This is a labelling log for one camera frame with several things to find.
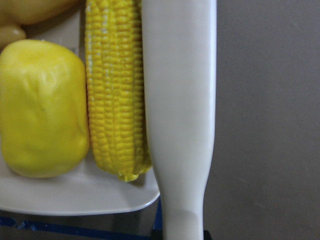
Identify yellow corn cob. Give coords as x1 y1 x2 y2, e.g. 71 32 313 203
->
84 0 152 182

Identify beige plastic dustpan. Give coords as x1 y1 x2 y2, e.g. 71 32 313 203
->
0 5 160 216

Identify beige hand brush black bristles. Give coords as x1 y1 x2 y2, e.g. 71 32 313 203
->
141 0 217 240

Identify tan ginger root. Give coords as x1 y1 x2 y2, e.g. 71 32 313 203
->
0 0 78 49

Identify yellow potato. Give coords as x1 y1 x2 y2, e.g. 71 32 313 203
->
0 39 90 178

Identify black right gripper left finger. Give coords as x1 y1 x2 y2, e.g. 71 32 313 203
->
150 229 164 240

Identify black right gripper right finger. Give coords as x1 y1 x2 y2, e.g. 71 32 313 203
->
203 230 213 240

